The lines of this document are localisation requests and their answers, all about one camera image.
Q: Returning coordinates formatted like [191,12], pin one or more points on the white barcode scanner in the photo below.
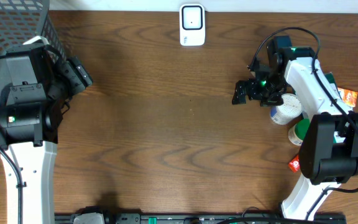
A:
[192,25]

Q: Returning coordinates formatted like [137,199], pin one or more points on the orange small packet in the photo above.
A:
[348,96]

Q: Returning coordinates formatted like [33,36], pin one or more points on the grey mesh basket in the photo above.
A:
[20,21]

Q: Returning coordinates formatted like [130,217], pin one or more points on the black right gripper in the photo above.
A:
[253,94]

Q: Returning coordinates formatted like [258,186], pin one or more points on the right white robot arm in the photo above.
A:
[328,155]

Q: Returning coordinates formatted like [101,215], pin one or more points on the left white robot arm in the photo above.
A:
[28,148]

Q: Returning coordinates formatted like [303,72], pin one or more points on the blue white round tub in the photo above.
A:
[289,110]

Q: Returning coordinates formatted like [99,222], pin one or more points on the green lid beige jar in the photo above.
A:
[297,133]

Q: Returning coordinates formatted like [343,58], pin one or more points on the red stick packet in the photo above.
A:
[294,164]

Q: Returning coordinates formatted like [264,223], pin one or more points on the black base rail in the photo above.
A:
[136,218]

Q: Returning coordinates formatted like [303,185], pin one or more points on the green 3M wipes pack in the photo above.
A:
[331,80]

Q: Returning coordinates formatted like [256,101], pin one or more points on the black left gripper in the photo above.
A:
[81,74]

